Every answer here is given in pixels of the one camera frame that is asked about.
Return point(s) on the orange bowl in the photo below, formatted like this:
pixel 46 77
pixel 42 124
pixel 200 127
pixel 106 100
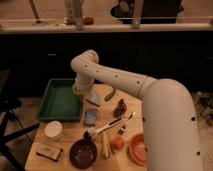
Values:
pixel 136 149

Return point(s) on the green plastic tray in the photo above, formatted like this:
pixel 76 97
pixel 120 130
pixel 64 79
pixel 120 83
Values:
pixel 59 102

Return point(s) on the orange fruit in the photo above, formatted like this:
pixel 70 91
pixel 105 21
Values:
pixel 117 143

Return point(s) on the dark purple bowl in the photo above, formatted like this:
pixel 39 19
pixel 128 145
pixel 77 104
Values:
pixel 83 153

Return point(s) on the wooden block eraser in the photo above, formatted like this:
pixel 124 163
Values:
pixel 49 152

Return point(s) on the white handled brush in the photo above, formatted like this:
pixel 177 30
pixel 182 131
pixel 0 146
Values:
pixel 89 134

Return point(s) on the small paint brush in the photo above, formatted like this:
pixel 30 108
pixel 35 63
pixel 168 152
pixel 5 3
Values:
pixel 122 130

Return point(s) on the pine cone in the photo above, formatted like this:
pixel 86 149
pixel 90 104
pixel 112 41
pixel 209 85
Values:
pixel 120 109

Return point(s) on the blue sponge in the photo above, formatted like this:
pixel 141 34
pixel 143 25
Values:
pixel 90 117

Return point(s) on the white cup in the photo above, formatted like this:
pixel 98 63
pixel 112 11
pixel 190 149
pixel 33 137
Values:
pixel 53 130

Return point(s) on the green cup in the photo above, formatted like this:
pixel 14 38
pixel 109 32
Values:
pixel 79 95

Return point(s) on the red object on counter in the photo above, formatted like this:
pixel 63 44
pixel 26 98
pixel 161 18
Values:
pixel 88 21

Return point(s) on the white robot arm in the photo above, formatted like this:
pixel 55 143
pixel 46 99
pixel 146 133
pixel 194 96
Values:
pixel 171 134

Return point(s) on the black chair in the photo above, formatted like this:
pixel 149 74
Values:
pixel 6 106

